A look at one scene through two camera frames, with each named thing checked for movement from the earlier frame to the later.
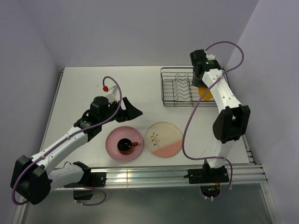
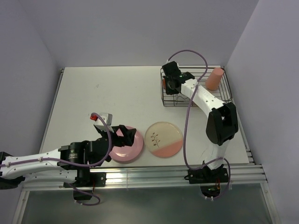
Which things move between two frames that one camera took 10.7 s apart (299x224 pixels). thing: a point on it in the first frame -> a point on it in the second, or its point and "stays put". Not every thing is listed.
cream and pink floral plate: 163,139 stays put
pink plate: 117,134 stays put
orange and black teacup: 124,146 -> 163,83
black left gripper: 128,114 -> 128,134
